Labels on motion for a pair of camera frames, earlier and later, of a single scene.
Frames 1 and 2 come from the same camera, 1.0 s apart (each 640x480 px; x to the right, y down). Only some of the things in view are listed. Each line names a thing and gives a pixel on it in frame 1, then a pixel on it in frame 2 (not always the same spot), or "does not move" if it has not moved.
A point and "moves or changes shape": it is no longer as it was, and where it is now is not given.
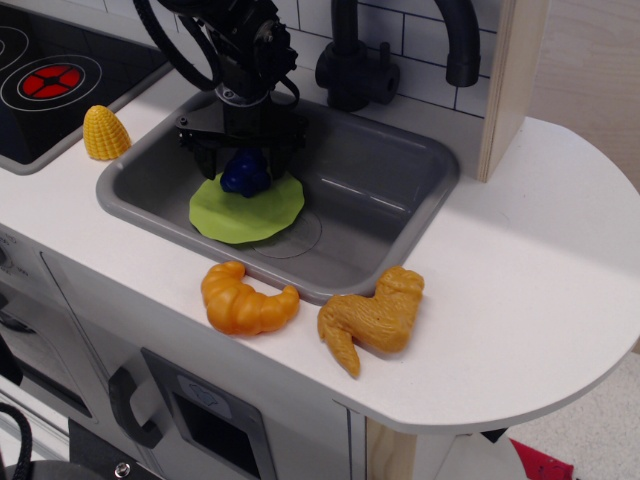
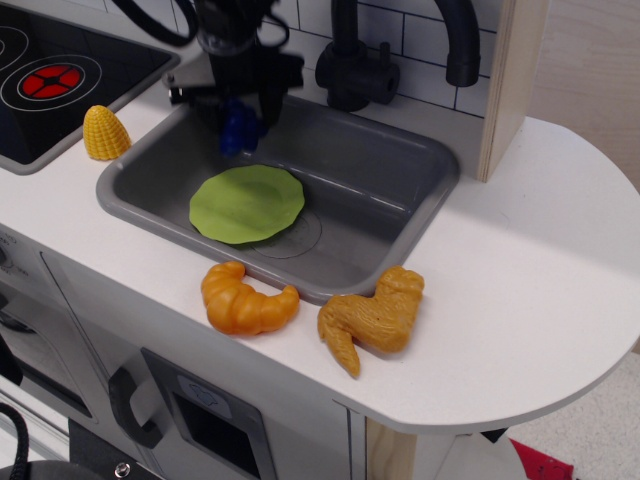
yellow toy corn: (105, 137) does not move
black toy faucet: (352, 77) does not move
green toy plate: (233, 218) does not move
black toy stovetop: (52, 76) does not move
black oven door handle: (145, 433) does not move
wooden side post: (516, 60) does not move
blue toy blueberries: (246, 173) moves or changes shape
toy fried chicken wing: (384, 321) does not move
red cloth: (540, 467) does not move
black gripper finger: (206, 158) -> (207, 113)
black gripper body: (233, 126) -> (244, 74)
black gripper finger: (280, 159) -> (271, 103)
